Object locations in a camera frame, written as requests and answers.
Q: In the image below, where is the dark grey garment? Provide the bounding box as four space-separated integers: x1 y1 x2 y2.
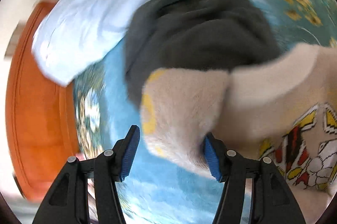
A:
124 0 281 106

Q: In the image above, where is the beige fuzzy sweater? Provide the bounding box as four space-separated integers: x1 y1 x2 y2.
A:
140 42 337 199

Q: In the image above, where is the orange wooden bed frame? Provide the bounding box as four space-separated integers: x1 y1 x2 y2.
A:
5 0 79 202

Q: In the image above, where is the teal floral bed blanket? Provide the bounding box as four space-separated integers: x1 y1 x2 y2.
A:
74 0 336 223

